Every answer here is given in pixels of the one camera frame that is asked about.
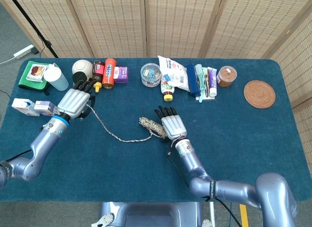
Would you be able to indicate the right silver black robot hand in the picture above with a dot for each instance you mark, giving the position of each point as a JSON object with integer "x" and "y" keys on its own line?
{"x": 174, "y": 125}

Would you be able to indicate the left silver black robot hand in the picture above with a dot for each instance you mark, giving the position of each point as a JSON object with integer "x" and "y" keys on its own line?
{"x": 74, "y": 102}

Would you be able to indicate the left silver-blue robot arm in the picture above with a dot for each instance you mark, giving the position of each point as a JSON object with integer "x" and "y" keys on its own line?
{"x": 44, "y": 144}

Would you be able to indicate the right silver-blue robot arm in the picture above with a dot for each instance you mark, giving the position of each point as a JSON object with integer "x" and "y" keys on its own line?
{"x": 234, "y": 190}

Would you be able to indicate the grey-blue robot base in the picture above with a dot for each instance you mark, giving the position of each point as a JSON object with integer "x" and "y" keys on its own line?
{"x": 151, "y": 214}

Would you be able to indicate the glass jar black lid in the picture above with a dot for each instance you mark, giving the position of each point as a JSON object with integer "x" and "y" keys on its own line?
{"x": 78, "y": 76}

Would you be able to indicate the pale blue plastic cup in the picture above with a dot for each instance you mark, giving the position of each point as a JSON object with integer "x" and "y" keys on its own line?
{"x": 58, "y": 81}

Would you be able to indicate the white purple carton box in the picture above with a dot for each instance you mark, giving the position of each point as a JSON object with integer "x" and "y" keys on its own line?
{"x": 45, "y": 107}

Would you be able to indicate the small white bottle yellow cap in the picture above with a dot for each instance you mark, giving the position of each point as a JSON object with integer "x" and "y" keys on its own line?
{"x": 167, "y": 90}

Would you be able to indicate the white round bowl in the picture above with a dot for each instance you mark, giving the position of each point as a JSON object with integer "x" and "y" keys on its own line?
{"x": 81, "y": 66}

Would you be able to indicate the brown sauce bottle yellow cap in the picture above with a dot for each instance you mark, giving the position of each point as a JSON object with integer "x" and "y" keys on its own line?
{"x": 98, "y": 70}

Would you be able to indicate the white backing card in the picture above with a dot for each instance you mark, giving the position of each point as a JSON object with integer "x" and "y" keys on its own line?
{"x": 207, "y": 98}

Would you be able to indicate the orange drink can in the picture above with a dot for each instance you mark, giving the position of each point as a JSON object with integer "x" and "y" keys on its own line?
{"x": 108, "y": 75}

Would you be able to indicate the navy blue box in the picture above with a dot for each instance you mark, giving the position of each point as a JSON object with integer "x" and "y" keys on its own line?
{"x": 192, "y": 83}

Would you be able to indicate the white snack packet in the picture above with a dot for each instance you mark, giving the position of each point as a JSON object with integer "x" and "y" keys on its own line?
{"x": 36, "y": 72}

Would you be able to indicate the white blue carton box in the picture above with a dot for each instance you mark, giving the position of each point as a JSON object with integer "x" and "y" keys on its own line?
{"x": 23, "y": 107}

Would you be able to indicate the purple small box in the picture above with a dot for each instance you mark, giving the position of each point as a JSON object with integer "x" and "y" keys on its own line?
{"x": 121, "y": 75}

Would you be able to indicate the green cloth pouch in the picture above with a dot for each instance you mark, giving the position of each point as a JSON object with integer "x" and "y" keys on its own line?
{"x": 24, "y": 81}

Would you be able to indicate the white printed plastic bag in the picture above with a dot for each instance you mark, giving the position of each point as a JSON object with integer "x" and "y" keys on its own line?
{"x": 175, "y": 70}

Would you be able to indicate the slim purple yellow tube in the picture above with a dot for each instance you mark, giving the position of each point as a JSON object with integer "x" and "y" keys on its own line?
{"x": 206, "y": 80}

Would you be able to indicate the clear tub of clips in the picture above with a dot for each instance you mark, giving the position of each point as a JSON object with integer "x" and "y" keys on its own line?
{"x": 150, "y": 75}

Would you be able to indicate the purple white toothpaste tube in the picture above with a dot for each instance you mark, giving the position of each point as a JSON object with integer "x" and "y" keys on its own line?
{"x": 212, "y": 80}

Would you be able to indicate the blue felt table cover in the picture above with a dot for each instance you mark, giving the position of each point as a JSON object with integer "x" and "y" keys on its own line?
{"x": 231, "y": 144}

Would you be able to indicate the teal brush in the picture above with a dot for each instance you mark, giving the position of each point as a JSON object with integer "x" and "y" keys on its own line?
{"x": 199, "y": 70}

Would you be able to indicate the black tripod stand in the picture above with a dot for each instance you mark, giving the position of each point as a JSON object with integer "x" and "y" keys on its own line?
{"x": 46, "y": 44}

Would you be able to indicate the clear jar of rubber bands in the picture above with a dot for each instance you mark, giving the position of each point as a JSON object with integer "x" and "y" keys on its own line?
{"x": 226, "y": 76}

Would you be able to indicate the white power strip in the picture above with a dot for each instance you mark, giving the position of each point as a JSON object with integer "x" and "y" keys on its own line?
{"x": 23, "y": 51}

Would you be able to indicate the round woven rattan coaster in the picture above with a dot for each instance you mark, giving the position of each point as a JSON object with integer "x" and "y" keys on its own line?
{"x": 259, "y": 94}

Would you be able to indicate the bamboo folding screen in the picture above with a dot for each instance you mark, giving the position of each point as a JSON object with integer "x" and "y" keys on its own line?
{"x": 170, "y": 22}

